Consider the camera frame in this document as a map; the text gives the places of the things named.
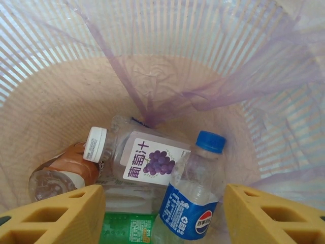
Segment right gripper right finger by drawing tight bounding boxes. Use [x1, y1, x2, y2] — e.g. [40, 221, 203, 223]
[223, 183, 325, 244]

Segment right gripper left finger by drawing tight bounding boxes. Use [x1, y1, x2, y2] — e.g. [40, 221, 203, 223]
[0, 184, 106, 244]

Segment brown label bottle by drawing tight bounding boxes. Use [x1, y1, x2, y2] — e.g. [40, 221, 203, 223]
[27, 142, 102, 203]

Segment green bottle yellow cap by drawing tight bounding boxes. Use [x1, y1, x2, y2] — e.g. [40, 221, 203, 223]
[99, 212, 158, 244]

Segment Pepsi water bottle blue cap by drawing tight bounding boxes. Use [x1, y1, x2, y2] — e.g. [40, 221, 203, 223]
[158, 130, 227, 241]

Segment beige slotted plastic bin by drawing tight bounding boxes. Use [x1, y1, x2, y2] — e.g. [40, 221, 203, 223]
[0, 0, 325, 244]

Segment grape juice bottle white cap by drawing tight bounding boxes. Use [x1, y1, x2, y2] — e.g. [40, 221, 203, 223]
[83, 115, 192, 188]

